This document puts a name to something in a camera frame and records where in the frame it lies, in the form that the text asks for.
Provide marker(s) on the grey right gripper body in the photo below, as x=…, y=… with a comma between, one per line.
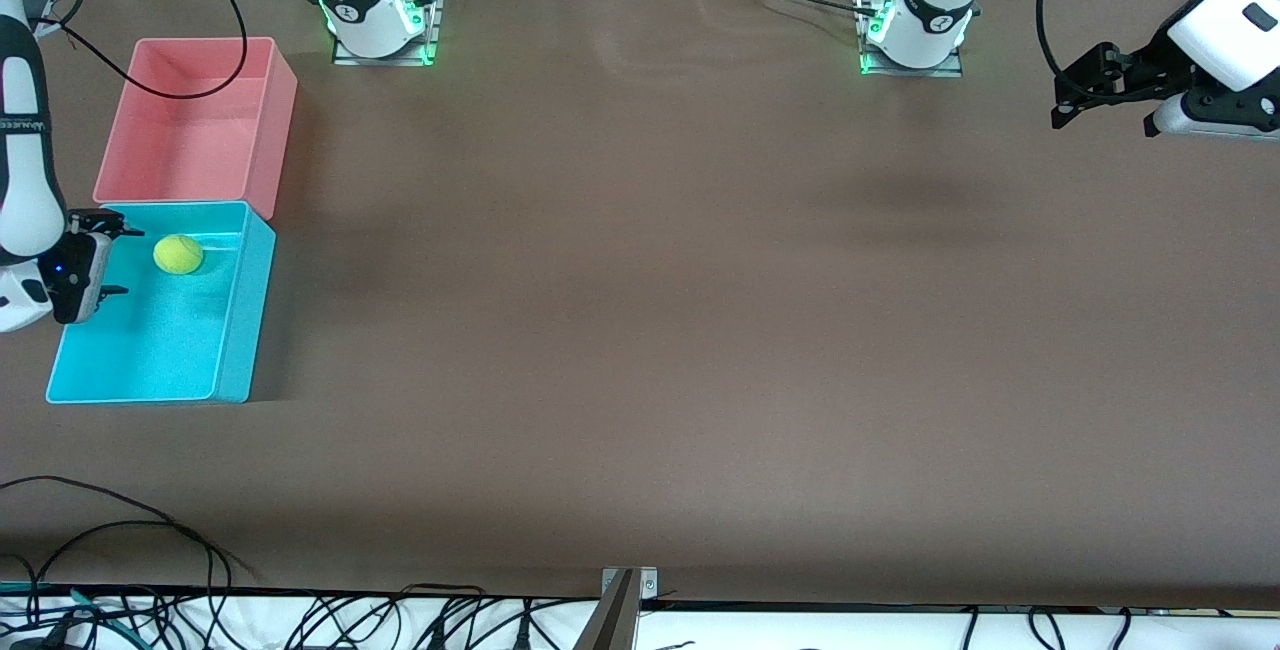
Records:
x=74, y=282

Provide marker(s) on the yellow-green tennis ball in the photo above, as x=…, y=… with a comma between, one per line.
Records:
x=179, y=254

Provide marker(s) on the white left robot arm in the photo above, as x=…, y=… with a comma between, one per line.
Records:
x=930, y=10

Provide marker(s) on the blue plastic bin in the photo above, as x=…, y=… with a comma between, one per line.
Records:
x=170, y=350

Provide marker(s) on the pink plastic bin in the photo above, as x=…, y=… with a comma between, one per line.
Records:
x=190, y=140

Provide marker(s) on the brown table cover sheet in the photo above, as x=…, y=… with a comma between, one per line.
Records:
x=640, y=380

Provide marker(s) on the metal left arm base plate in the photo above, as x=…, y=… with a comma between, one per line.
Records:
x=952, y=68

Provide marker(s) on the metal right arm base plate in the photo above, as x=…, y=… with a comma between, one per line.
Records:
x=436, y=20

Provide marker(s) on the grey metal post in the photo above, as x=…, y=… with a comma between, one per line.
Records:
x=612, y=625

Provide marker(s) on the metal bracket plate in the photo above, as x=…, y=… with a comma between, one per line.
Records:
x=648, y=582

